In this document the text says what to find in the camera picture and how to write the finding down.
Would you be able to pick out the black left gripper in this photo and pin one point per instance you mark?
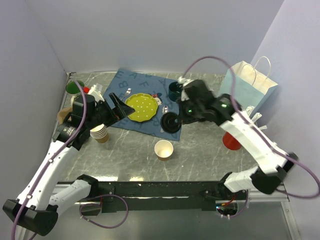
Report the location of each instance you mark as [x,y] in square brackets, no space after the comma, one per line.
[120,111]

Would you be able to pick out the brown paper coffee cup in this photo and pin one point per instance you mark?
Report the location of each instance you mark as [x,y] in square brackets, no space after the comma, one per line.
[163,150]

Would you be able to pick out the red cup with stirrers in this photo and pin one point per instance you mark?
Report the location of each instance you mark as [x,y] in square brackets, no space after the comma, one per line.
[230,142]

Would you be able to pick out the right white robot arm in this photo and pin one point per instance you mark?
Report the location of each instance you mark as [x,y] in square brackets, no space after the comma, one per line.
[272,164]

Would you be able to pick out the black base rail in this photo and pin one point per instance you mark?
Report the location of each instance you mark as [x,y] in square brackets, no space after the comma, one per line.
[156,195]

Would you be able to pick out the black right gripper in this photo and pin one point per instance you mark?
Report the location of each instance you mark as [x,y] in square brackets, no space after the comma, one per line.
[184,119]

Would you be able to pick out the stack of brown paper cups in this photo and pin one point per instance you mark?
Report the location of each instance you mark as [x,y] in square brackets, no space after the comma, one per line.
[100,133]

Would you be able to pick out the silver spoon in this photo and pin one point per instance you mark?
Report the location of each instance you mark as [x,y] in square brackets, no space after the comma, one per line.
[165,109]

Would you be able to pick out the silver fork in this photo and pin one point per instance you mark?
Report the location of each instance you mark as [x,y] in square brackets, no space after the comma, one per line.
[128,91]

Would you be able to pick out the dark teal mug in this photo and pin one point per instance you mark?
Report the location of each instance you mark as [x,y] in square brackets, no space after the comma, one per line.
[174,91]

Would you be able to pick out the green interior floral mug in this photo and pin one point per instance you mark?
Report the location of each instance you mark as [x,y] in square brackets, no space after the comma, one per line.
[72,87]

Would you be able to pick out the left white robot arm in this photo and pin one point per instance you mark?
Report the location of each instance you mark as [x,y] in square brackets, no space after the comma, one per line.
[37,209]

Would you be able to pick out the small cartoon figure toy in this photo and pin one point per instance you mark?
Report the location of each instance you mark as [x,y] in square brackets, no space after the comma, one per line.
[157,97]

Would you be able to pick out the black plastic cup lid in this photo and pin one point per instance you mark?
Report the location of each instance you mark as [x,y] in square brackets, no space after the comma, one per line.
[169,123]

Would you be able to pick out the light blue paper bag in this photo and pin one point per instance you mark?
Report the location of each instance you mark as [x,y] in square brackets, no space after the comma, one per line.
[252,88]

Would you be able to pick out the green polka dot plate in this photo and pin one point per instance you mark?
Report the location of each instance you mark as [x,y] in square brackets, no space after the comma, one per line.
[145,107]

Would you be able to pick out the blue letter placemat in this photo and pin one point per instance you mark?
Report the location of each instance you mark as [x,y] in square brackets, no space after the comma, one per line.
[147,84]

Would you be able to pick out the brown cardboard cup carrier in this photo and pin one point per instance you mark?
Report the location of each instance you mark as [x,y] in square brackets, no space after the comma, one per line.
[63,113]

